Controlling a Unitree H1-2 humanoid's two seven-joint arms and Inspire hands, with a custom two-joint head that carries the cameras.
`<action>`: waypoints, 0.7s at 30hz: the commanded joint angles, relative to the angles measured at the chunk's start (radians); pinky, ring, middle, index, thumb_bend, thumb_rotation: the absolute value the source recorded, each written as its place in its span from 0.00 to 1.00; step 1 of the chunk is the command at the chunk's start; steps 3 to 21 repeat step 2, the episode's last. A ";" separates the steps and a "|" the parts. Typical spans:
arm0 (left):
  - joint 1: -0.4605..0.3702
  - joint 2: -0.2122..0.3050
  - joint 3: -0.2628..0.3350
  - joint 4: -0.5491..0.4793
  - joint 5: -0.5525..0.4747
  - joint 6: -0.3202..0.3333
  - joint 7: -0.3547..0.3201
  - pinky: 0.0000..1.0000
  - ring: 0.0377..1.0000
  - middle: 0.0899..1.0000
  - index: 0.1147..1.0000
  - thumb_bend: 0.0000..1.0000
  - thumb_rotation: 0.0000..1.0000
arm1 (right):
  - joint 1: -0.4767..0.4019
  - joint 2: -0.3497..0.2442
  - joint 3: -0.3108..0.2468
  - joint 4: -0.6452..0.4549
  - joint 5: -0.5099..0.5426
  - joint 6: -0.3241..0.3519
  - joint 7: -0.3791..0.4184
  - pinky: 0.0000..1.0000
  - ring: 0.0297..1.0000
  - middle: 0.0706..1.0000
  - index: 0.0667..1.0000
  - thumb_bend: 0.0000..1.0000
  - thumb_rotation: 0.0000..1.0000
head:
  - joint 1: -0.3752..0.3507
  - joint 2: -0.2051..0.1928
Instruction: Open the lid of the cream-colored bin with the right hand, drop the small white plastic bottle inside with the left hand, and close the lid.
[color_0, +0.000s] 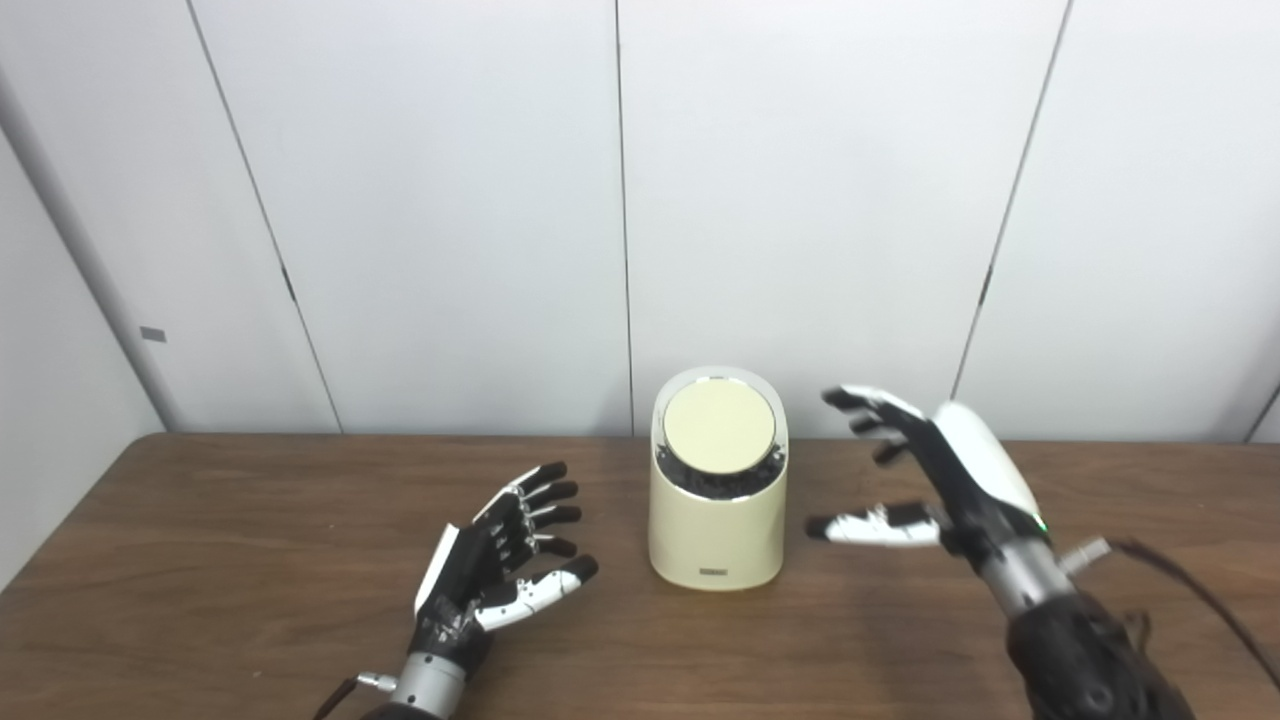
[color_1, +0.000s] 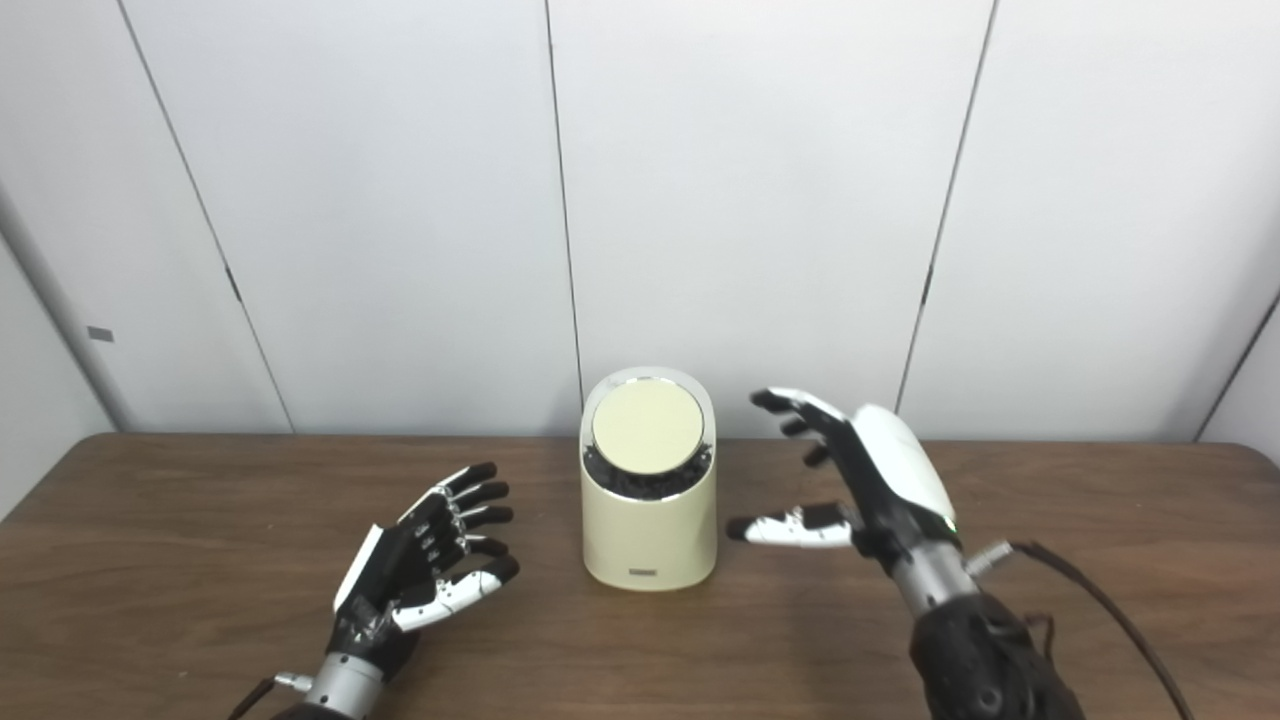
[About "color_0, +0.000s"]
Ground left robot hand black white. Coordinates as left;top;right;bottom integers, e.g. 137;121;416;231
413;461;599;666

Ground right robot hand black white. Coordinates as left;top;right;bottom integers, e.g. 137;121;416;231
805;385;1051;581

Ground round cream bin lid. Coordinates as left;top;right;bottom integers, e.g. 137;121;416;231
663;378;777;475

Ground cream-colored bin body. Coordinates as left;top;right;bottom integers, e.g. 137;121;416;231
648;366;789;591

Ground black bin liner bag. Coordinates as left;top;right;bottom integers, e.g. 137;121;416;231
655;440;784;501

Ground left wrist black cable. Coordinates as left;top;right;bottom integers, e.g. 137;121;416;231
312;672;399;720

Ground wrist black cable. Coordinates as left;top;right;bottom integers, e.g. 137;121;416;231
312;672;399;720
1060;537;1280;691

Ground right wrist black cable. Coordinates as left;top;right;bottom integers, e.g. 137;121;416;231
1060;537;1280;691

